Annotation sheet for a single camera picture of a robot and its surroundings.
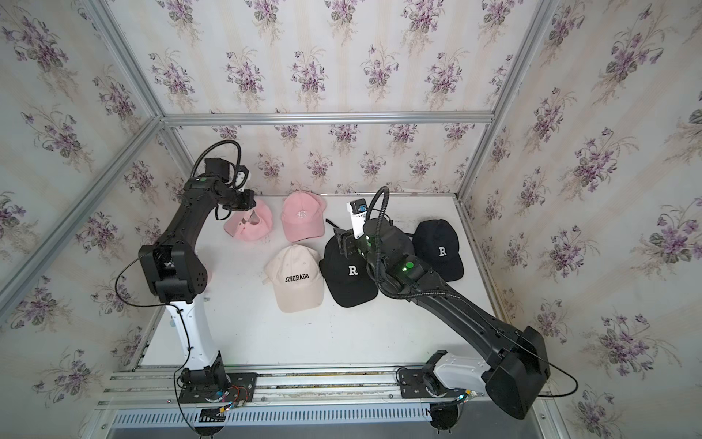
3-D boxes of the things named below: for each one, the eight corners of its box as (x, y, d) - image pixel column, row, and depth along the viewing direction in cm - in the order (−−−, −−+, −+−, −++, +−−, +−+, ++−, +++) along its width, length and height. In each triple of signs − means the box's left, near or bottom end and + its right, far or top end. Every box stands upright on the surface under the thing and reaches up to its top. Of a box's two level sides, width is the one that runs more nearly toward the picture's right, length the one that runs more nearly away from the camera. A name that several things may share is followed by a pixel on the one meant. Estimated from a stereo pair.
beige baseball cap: (260, 312, 89) (251, 299, 81) (271, 260, 101) (265, 245, 93) (322, 312, 89) (319, 299, 81) (325, 261, 102) (323, 245, 94)
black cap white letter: (419, 280, 97) (426, 263, 88) (411, 237, 110) (417, 218, 101) (462, 280, 97) (473, 263, 88) (449, 237, 110) (459, 218, 101)
